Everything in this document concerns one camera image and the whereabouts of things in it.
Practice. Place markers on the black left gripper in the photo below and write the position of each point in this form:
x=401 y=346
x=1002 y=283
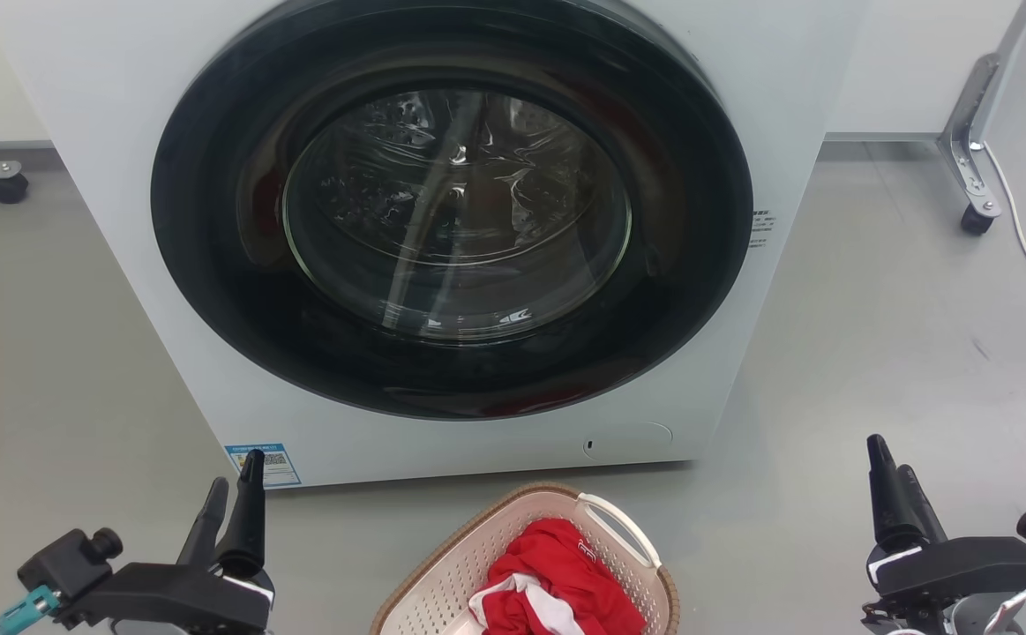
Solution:
x=168 y=595

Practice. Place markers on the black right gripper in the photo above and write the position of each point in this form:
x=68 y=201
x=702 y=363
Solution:
x=962 y=569

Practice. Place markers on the beige perforated laundry basket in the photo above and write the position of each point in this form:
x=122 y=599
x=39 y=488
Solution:
x=442 y=582

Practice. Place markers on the blue energy label sticker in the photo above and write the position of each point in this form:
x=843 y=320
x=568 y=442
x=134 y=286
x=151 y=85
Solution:
x=276 y=465

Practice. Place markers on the black caster wheel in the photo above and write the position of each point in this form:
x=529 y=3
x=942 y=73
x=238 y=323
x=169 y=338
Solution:
x=7 y=188
x=977 y=220

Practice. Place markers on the small printed text label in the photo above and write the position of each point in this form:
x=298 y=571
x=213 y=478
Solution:
x=760 y=229

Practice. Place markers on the white washing machine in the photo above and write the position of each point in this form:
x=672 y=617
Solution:
x=124 y=220

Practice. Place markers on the red white garment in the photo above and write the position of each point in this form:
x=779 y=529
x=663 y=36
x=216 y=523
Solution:
x=565 y=573

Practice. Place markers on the black round washer door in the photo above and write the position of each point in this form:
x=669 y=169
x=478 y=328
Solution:
x=451 y=212

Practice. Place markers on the white cabinet panel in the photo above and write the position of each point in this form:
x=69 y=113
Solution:
x=909 y=62

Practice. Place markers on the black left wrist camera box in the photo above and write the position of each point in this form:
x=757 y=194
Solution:
x=67 y=560

